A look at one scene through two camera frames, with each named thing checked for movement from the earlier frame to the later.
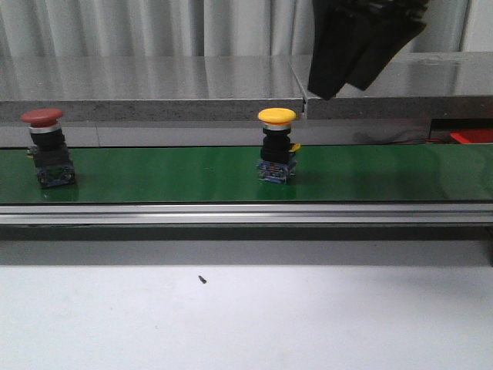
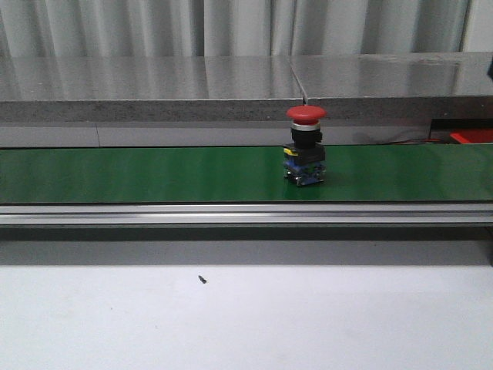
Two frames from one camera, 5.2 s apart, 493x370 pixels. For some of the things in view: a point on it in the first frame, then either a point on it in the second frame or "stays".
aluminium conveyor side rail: [249, 214] stays
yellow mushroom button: [277, 163] -> [490, 71]
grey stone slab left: [149, 89] stays
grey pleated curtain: [43, 28] stays
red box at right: [481, 136] stays
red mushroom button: [52, 159] -> [304, 157]
